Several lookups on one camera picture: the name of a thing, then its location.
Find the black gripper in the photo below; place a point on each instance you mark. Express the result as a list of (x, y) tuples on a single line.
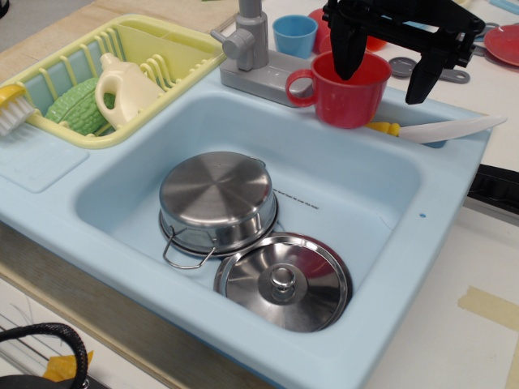
[(443, 32)]

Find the red plastic cup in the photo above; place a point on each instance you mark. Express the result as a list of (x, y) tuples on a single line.
[(346, 104)]

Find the blue plastic cup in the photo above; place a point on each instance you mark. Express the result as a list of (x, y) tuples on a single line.
[(295, 35)]

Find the light blue plastic sink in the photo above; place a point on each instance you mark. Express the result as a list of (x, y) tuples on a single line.
[(383, 204)]

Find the grey measuring spoon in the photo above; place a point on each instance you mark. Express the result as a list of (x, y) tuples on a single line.
[(403, 67)]

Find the red tumbler lying down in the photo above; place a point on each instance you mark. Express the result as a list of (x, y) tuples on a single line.
[(322, 41)]

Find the red plastic plate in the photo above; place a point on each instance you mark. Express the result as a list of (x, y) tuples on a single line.
[(502, 43)]

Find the grey toy faucet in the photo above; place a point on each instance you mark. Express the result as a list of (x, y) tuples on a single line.
[(251, 66)]

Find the yellow dish rack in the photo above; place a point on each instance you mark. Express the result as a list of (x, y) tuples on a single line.
[(175, 57)]

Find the steel pot upside down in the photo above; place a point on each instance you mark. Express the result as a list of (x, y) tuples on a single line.
[(216, 204)]

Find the steel pot lid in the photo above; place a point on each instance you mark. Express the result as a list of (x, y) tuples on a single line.
[(293, 281)]

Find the beige masking tape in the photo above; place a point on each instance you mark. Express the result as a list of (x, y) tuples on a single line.
[(491, 307)]

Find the cream detergent bottle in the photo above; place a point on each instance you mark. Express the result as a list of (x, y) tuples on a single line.
[(123, 91)]

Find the green bumpy sponge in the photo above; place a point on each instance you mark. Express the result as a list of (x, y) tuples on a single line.
[(77, 110)]

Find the yellow white dish brush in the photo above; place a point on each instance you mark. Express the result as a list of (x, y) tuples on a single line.
[(15, 109)]

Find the yellow tape piece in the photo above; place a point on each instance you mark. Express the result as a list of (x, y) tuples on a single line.
[(61, 368)]

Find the white knife yellow handle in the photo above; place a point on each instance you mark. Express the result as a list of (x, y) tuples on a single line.
[(438, 131)]

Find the black rail at table edge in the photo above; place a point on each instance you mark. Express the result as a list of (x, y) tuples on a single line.
[(496, 187)]

